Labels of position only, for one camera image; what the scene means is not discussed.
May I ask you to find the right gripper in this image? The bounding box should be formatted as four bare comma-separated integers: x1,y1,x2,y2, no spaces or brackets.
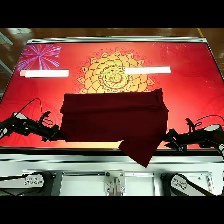
162,128,187,153

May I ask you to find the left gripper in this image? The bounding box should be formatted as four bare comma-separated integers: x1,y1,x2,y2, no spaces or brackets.
39,127,67,143

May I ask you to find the dark red T-shirt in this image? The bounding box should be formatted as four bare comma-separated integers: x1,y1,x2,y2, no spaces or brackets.
59,87,170,169

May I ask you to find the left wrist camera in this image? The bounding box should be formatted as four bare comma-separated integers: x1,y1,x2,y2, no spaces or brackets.
37,110,53,130

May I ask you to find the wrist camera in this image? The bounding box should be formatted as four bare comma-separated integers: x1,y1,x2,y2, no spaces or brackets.
184,116,197,133
37,110,53,130

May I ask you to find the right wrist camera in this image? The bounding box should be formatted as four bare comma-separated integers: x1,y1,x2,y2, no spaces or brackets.
184,116,197,133

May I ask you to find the black cable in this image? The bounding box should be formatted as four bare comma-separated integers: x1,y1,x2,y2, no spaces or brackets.
17,97,43,118
194,114,224,128

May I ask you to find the silver frame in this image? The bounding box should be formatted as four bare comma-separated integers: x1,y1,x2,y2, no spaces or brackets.
0,151,224,197

